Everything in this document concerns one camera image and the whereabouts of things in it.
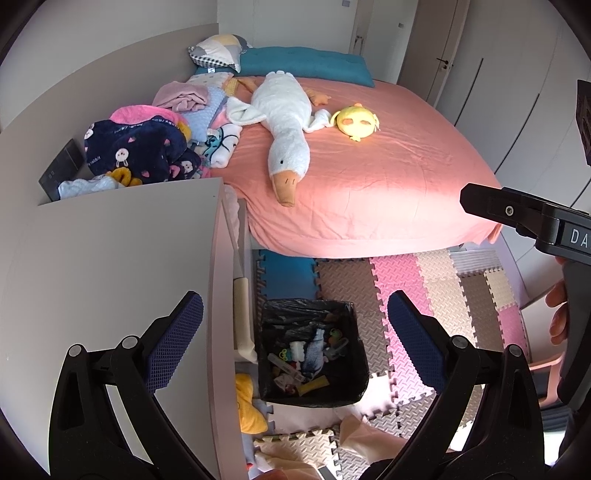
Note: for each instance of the pink fleece blanket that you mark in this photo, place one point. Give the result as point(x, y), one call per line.
point(138, 113)

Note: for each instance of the blue grey plush fish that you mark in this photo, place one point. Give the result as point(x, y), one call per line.
point(315, 353)

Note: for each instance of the navy rabbit print blanket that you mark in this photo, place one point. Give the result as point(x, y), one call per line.
point(134, 147)

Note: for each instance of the pale pink folded cloth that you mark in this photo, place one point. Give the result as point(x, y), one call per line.
point(182, 97)

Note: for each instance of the white wardrobe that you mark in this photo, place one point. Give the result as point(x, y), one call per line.
point(508, 92)

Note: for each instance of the pink bed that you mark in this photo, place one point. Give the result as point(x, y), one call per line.
point(369, 194)

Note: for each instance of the white goose plush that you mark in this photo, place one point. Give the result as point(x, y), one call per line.
point(281, 120)

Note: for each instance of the checkered patchwork pillow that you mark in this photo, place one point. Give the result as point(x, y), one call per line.
point(217, 50)

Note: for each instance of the light blue baby cloth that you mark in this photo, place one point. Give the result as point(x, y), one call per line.
point(87, 187)

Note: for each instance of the teal bolster cushion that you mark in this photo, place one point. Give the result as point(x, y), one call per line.
point(300, 67)

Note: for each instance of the light blue folded blanket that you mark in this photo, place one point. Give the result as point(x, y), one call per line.
point(203, 115)

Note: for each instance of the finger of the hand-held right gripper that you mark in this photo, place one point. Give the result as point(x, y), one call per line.
point(498, 207)

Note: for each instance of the person's leg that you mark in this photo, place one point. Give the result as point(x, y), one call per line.
point(369, 436)

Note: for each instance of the foam puzzle floor mat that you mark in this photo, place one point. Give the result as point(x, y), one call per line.
point(415, 295)

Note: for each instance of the pink plastic chair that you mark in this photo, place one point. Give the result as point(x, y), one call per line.
point(545, 374)

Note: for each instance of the black lined trash bin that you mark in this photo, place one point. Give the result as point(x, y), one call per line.
point(309, 323)

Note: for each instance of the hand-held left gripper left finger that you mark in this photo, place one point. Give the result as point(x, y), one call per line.
point(178, 337)

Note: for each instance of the white room door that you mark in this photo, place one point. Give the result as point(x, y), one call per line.
point(383, 37)

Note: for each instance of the yellow plastic toy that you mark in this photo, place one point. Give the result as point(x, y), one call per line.
point(282, 354)

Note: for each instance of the yellow chick plush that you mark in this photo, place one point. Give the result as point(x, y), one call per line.
point(355, 121)

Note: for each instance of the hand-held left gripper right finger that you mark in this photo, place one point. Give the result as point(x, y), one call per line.
point(415, 341)

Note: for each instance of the black wall panel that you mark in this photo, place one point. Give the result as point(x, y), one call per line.
point(62, 168)

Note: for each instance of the yellow cloth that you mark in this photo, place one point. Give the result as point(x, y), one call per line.
point(247, 406)

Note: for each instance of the person's right hand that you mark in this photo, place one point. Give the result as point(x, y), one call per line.
point(559, 318)

